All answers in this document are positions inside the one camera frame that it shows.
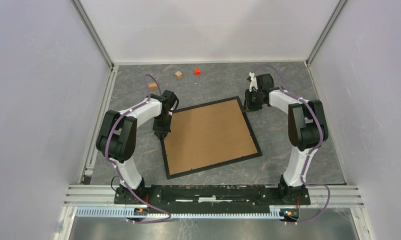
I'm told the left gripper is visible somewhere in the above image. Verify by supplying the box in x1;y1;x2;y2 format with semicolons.
153;113;173;140

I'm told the black picture frame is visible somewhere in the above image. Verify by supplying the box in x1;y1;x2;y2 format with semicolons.
159;96;264;181

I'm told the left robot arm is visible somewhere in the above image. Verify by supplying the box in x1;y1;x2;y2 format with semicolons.
96;90;180;204

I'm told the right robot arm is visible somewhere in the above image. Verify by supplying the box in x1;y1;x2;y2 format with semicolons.
243;72;328;204

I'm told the brown wooden block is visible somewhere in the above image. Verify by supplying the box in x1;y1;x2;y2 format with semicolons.
148;82;160;90

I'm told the red cube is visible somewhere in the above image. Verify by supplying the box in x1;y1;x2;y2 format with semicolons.
194;68;201;76

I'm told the light wooden cube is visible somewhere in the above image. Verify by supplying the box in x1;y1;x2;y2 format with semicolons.
175;71;183;80

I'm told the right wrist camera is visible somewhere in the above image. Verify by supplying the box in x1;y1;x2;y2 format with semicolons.
247;72;259;92

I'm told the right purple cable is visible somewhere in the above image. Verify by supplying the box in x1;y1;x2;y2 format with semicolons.
252;64;332;224

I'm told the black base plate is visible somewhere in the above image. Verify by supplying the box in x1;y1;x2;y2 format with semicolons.
114;184;311;214

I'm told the aluminium rail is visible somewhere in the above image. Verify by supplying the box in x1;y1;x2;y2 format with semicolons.
64;185;364;220

